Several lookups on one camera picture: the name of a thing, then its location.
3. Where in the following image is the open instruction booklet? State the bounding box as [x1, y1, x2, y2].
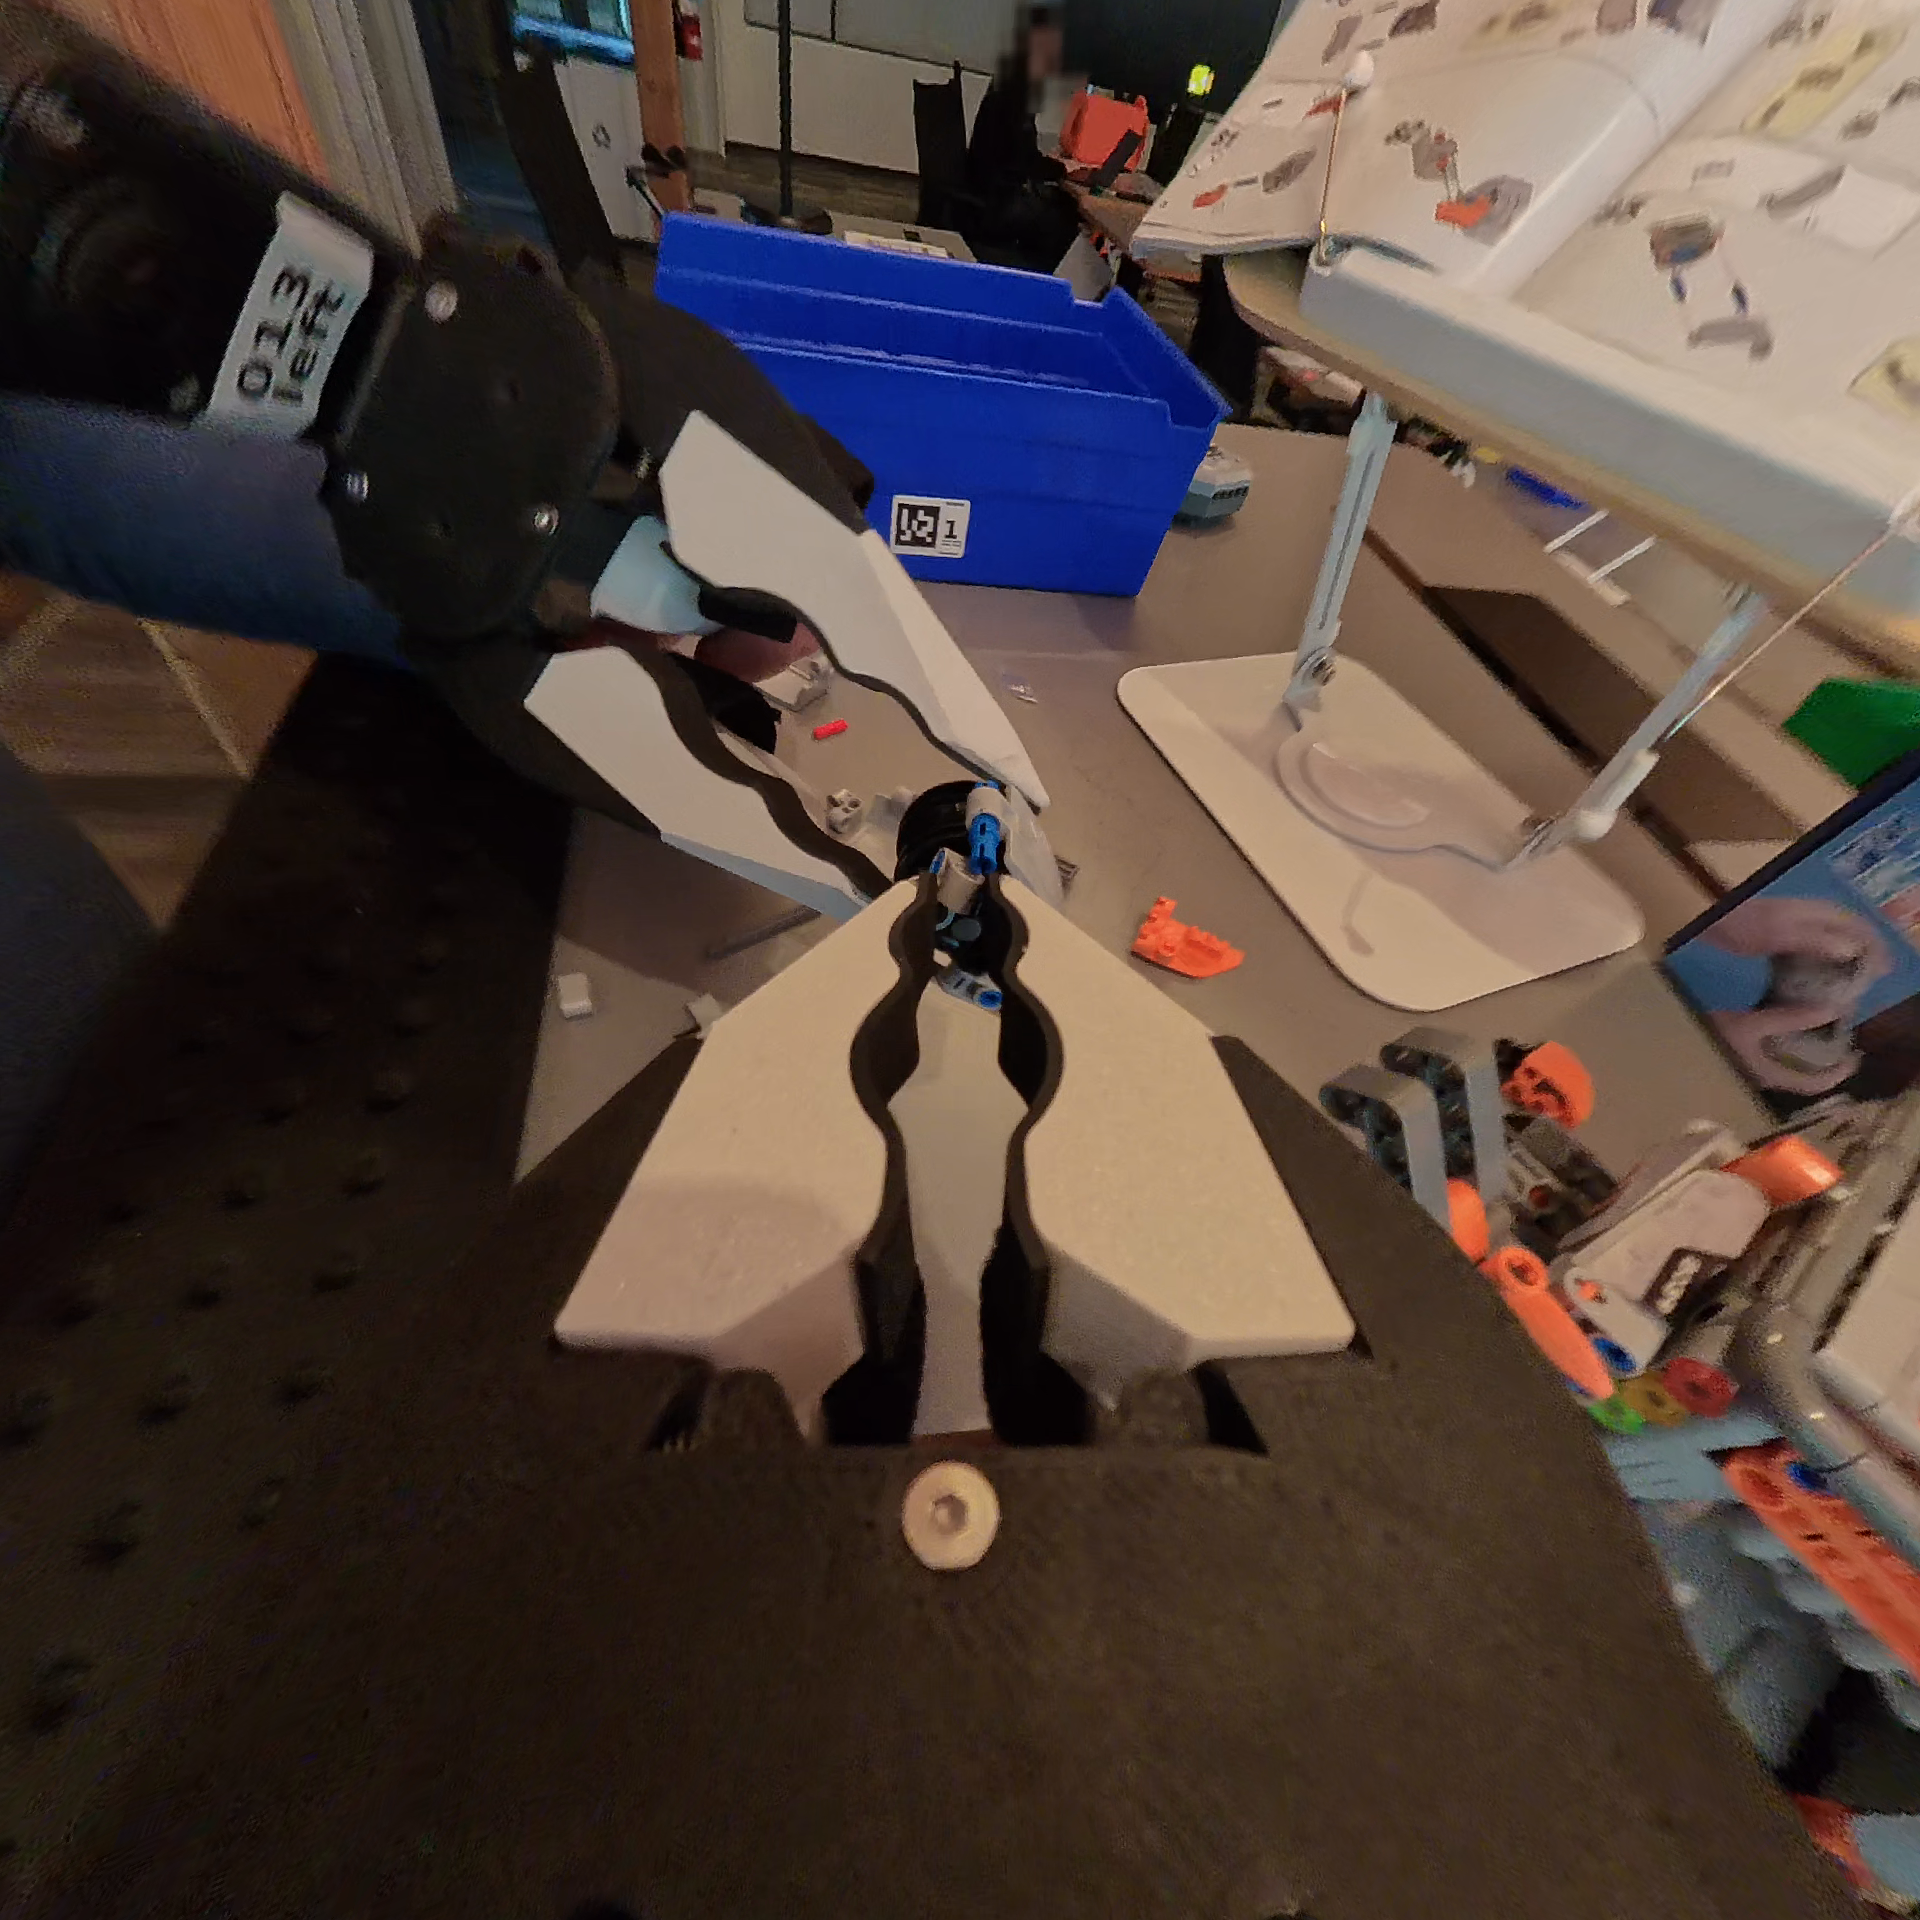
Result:
[1131, 0, 1920, 453]

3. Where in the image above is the white book stand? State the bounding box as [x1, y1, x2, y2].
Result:
[1119, 0, 1920, 1015]

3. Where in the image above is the green plastic bin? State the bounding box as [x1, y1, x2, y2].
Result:
[1783, 675, 1920, 788]

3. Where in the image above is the blue plastic bin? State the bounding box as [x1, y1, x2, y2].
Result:
[651, 210, 1234, 602]

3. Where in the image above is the wooden pillar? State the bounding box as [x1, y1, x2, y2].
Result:
[75, 0, 332, 190]

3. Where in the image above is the blue robot kit box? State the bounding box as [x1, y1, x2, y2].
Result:
[1663, 773, 1920, 1120]

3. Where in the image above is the orange wedge brick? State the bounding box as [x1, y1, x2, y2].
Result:
[1131, 896, 1248, 986]

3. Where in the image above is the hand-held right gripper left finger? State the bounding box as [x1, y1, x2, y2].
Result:
[552, 879, 928, 1446]

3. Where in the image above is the person's left forearm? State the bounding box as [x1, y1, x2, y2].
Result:
[0, 392, 424, 670]

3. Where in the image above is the person's left hand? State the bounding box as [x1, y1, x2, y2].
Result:
[660, 622, 828, 722]

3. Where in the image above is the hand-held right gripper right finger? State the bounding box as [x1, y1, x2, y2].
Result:
[983, 879, 1360, 1444]

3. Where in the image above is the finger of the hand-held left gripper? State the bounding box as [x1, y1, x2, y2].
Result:
[656, 408, 1056, 826]
[521, 644, 904, 923]

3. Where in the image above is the black monitor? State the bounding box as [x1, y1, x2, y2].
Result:
[1073, 0, 1298, 108]

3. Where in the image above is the grey orange tracked toy robot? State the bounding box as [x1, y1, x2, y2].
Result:
[1320, 1026, 1920, 1920]

